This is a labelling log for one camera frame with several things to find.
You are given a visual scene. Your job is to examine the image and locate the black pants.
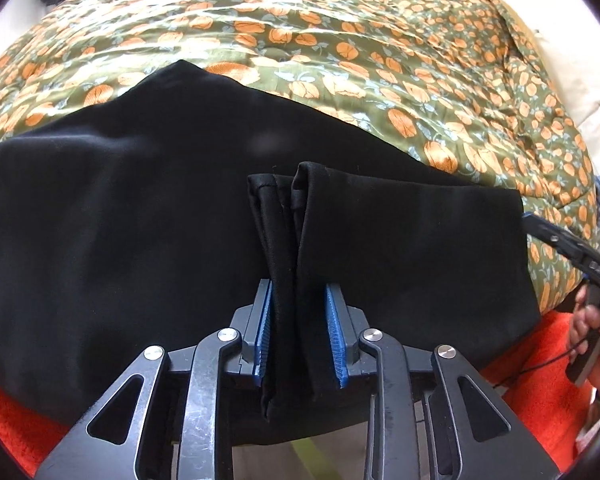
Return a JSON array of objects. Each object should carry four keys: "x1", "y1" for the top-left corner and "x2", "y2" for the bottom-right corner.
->
[{"x1": 0, "y1": 61, "x2": 540, "y2": 442}]

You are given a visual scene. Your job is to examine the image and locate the black cable on floor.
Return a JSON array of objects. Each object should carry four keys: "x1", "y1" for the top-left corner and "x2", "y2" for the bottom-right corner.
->
[{"x1": 494, "y1": 309, "x2": 600, "y2": 391}]

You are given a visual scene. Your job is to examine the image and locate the green strip on floor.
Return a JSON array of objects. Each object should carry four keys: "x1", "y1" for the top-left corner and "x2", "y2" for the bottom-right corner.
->
[{"x1": 291, "y1": 438, "x2": 341, "y2": 480}]

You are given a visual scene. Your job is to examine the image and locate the orange fluffy garment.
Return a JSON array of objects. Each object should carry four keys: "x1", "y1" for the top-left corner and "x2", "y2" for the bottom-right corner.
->
[{"x1": 0, "y1": 311, "x2": 592, "y2": 474}]

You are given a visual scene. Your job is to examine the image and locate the person's right hand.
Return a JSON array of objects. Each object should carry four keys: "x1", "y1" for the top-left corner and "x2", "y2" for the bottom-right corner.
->
[{"x1": 566, "y1": 285, "x2": 600, "y2": 397}]

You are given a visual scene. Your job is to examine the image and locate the green orange floral bedspread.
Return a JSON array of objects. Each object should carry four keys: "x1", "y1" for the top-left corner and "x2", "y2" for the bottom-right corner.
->
[{"x1": 0, "y1": 0, "x2": 600, "y2": 246}]

